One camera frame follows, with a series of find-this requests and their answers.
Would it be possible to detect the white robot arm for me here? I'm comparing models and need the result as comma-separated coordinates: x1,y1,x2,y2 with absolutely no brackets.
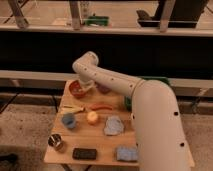
72,51,191,171

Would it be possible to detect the green object on shelf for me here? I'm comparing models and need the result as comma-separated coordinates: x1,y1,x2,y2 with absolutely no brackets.
85,15,109,26

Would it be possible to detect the blue cup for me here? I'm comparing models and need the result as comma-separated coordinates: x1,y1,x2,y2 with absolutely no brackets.
61,113,76,129

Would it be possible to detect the crumpled blue cloth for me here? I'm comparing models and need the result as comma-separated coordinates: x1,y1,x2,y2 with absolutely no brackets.
104,116,124,136

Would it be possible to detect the wooden table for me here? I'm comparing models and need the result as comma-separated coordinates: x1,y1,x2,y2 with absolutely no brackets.
43,79,196,169

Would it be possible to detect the black rectangular sponge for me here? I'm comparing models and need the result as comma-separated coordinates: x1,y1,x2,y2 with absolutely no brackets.
72,148,97,160

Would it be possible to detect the metal can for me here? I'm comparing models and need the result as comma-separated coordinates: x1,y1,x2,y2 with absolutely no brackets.
48,134,63,151

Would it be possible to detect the blue sponge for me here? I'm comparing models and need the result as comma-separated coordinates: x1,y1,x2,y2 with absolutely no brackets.
116,146,138,162

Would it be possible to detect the yellow round fruit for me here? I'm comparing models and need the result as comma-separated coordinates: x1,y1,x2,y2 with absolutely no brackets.
86,111,99,125

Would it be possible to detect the green plastic bin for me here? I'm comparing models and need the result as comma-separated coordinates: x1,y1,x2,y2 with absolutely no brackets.
123,76,171,112

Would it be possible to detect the purple cup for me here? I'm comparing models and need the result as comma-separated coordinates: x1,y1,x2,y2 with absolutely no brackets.
97,84,110,94

